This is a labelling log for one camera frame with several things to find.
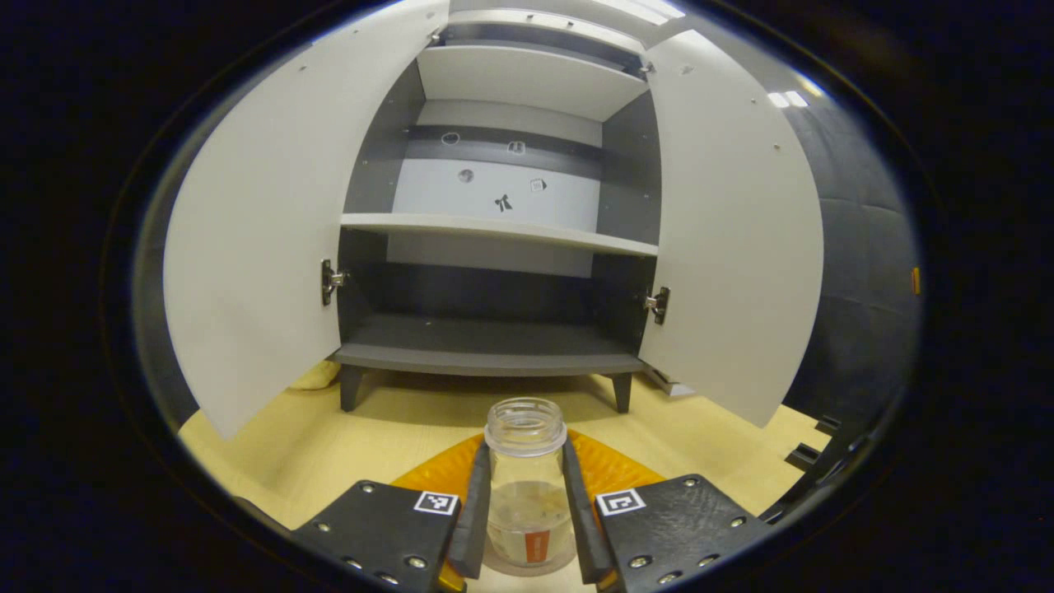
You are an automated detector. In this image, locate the large ceiling light panel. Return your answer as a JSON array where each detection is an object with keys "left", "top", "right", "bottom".
[{"left": 593, "top": 0, "right": 686, "bottom": 26}]

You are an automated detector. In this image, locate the yellow fluffy round pad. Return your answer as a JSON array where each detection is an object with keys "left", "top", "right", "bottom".
[{"left": 288, "top": 360, "right": 343, "bottom": 391}]

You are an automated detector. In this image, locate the white cabinet door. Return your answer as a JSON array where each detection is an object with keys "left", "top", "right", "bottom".
[
  {"left": 638, "top": 30, "right": 824, "bottom": 429},
  {"left": 163, "top": 0, "right": 452, "bottom": 441}
]

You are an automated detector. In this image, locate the clear glass bottle orange label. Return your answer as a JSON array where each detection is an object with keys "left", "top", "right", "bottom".
[{"left": 483, "top": 397, "right": 577, "bottom": 569}]

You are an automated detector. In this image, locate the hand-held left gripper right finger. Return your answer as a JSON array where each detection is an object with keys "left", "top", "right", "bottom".
[{"left": 562, "top": 430, "right": 775, "bottom": 593}]

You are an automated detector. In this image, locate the black backdrop cloth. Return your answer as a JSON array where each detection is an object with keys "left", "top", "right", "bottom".
[{"left": 132, "top": 78, "right": 923, "bottom": 437}]

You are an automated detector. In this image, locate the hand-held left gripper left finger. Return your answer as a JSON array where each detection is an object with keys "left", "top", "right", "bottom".
[{"left": 292, "top": 435, "right": 493, "bottom": 593}]

